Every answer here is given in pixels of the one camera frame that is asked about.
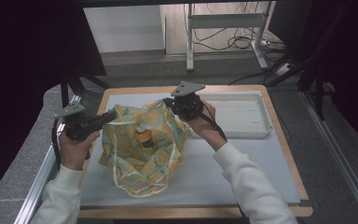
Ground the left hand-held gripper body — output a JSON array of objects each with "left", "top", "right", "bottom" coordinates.
[{"left": 54, "top": 102, "right": 105, "bottom": 143}]

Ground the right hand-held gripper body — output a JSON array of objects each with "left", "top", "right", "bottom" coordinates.
[{"left": 170, "top": 80, "right": 206, "bottom": 122}]

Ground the yellow green patterned cloth bag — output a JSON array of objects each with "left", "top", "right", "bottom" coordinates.
[{"left": 98, "top": 100, "right": 190, "bottom": 199}]

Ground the person's left hand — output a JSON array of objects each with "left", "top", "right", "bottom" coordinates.
[{"left": 58, "top": 130, "right": 101, "bottom": 172}]

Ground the person's right hand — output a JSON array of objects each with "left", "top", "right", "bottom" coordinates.
[{"left": 182, "top": 100, "right": 227, "bottom": 152}]

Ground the black metal stand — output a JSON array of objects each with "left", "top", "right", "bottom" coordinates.
[
  {"left": 59, "top": 69, "right": 113, "bottom": 108},
  {"left": 265, "top": 3, "right": 353, "bottom": 121}
]

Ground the orange bottle with white cap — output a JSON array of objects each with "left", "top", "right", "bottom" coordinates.
[{"left": 132, "top": 125, "right": 157, "bottom": 149}]

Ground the white plastic tray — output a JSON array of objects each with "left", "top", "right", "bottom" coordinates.
[{"left": 195, "top": 92, "right": 274, "bottom": 140}]

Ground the white table mat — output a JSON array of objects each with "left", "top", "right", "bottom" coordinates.
[{"left": 79, "top": 91, "right": 302, "bottom": 208}]

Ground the dark curtain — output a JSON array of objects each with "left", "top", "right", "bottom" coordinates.
[
  {"left": 0, "top": 0, "right": 107, "bottom": 209},
  {"left": 320, "top": 0, "right": 358, "bottom": 155}
]

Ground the white power strip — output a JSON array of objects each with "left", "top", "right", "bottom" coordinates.
[{"left": 274, "top": 63, "right": 295, "bottom": 77}]

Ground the left hand-held gripper black cable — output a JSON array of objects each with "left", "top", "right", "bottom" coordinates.
[{"left": 50, "top": 118, "right": 63, "bottom": 172}]

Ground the hand-held gripper black cable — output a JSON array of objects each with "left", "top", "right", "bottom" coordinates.
[
  {"left": 199, "top": 101, "right": 228, "bottom": 143},
  {"left": 50, "top": 118, "right": 63, "bottom": 172}
]

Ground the right hand-held gripper black cable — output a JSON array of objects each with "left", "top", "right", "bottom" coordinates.
[{"left": 199, "top": 101, "right": 228, "bottom": 143}]

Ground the aluminium frame rail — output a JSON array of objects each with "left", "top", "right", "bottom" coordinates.
[
  {"left": 301, "top": 90, "right": 358, "bottom": 223},
  {"left": 13, "top": 94, "right": 83, "bottom": 224}
]

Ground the tangle of black floor cables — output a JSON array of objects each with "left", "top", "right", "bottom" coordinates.
[{"left": 183, "top": 3, "right": 288, "bottom": 54}]

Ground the white metal desk frame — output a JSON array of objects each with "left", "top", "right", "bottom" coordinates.
[{"left": 185, "top": 1, "right": 276, "bottom": 72}]

